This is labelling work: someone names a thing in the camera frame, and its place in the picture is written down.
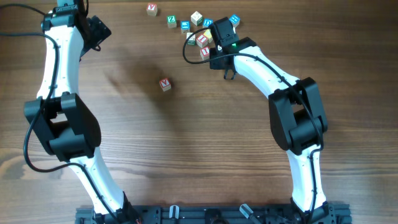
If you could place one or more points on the white green top block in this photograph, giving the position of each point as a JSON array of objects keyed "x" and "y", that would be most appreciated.
[{"x": 196, "y": 18}]

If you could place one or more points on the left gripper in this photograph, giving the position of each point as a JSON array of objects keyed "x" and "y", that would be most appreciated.
[{"x": 101, "y": 32}]

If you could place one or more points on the blue D letter block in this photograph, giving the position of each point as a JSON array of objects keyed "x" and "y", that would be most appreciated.
[{"x": 207, "y": 22}]

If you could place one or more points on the green Z letter block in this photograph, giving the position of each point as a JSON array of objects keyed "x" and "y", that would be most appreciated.
[{"x": 171, "y": 21}]

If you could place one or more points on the red V letter block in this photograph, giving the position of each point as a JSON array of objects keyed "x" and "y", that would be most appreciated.
[{"x": 152, "y": 9}]

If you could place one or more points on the white green picture block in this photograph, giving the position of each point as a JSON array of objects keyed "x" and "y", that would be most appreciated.
[{"x": 191, "y": 39}]

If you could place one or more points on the blue picture block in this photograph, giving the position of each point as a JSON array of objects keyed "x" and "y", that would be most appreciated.
[
  {"x": 185, "y": 26},
  {"x": 235, "y": 20}
]

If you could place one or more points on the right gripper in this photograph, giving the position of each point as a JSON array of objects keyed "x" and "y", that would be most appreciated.
[{"x": 216, "y": 65}]

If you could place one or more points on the red I block upper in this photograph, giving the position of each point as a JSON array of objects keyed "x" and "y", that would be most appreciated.
[{"x": 202, "y": 41}]

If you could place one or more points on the red A letter block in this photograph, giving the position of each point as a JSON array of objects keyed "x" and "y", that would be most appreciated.
[{"x": 165, "y": 84}]

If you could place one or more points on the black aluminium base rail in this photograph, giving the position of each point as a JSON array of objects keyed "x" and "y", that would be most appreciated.
[{"x": 278, "y": 213}]

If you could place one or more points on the blue picture block right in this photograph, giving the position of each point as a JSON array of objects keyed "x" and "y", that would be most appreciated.
[{"x": 235, "y": 20}]

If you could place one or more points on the red i block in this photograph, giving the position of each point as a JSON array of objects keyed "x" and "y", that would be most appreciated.
[
  {"x": 202, "y": 41},
  {"x": 205, "y": 53}
]

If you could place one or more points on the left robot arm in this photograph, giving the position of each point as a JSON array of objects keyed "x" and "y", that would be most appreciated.
[{"x": 64, "y": 125}]

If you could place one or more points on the yellow top block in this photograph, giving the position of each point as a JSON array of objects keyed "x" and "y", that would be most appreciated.
[{"x": 208, "y": 35}]

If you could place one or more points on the red I block lower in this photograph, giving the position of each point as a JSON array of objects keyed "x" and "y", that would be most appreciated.
[{"x": 205, "y": 53}]

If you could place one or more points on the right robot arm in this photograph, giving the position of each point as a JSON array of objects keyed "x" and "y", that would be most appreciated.
[{"x": 297, "y": 116}]

